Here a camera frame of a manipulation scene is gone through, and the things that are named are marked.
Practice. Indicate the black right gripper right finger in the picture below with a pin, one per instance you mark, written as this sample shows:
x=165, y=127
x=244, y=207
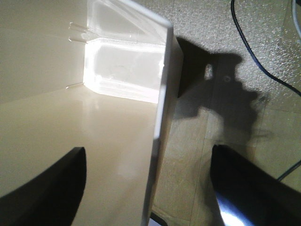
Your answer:
x=248, y=196

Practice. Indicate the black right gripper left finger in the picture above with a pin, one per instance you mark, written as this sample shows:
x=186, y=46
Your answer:
x=50, y=199

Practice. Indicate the white plastic trash bin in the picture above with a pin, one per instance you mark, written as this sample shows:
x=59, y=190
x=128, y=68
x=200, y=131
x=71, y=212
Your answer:
x=97, y=74

